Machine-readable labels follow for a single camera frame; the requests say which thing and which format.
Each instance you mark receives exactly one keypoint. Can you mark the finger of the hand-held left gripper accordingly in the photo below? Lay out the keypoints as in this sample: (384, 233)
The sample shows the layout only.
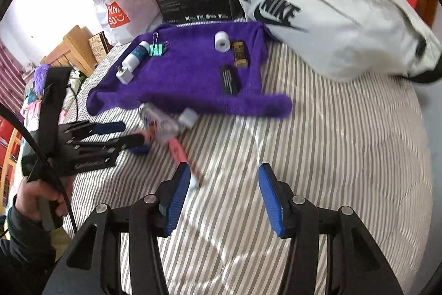
(110, 127)
(133, 141)

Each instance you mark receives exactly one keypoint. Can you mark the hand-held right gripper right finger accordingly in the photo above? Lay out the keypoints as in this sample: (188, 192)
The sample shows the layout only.
(271, 201)

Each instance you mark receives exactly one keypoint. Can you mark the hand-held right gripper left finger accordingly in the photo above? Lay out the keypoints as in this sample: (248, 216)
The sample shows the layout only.
(178, 198)

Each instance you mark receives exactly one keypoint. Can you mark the clear plastic bottle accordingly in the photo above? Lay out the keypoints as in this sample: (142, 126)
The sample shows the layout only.
(162, 125)

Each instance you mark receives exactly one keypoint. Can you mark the pink highlighter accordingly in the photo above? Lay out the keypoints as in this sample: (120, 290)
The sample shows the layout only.
(178, 151)

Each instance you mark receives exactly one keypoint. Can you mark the white charger plug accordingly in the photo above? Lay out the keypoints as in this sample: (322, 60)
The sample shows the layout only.
(124, 75)

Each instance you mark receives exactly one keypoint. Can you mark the white bottle blue label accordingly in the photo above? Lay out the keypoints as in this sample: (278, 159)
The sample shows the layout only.
(136, 56)

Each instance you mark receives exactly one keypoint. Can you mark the green binder clip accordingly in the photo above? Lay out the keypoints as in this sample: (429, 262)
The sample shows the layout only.
(157, 51)

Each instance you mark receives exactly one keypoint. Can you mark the black slim case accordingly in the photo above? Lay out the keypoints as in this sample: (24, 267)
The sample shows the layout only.
(230, 80)

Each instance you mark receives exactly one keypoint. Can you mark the white tape roll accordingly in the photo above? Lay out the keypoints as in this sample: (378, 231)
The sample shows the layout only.
(221, 42)

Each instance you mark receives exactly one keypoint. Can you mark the black and gold box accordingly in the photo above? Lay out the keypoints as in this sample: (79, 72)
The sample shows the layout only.
(239, 54)

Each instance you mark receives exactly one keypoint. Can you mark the person's left forearm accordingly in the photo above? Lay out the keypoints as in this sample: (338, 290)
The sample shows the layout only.
(24, 253)

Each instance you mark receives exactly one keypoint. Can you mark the person's left hand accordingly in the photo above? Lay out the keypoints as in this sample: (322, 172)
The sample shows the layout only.
(31, 193)

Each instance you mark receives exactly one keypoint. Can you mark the white floral pillow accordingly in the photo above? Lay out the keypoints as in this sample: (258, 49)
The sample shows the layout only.
(75, 84)

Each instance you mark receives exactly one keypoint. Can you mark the striped quilt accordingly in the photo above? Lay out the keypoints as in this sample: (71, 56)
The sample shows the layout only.
(310, 160)

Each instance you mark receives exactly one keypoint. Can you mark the purple fluffy cloth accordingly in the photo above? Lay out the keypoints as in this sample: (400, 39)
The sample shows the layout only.
(43, 77)

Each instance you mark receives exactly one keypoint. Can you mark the patterned notebook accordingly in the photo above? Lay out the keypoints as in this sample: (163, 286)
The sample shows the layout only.
(98, 46)

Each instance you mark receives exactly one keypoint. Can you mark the wooden headboard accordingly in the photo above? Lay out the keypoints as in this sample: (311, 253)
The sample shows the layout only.
(76, 46)

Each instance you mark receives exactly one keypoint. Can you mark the purple towel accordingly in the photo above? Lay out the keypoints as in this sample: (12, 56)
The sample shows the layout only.
(193, 73)

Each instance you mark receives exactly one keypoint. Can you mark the grey waist bag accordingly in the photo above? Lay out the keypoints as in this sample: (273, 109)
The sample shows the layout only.
(345, 22)

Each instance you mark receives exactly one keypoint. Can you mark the curved wooden bed frame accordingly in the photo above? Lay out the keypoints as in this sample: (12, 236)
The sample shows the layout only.
(429, 4)

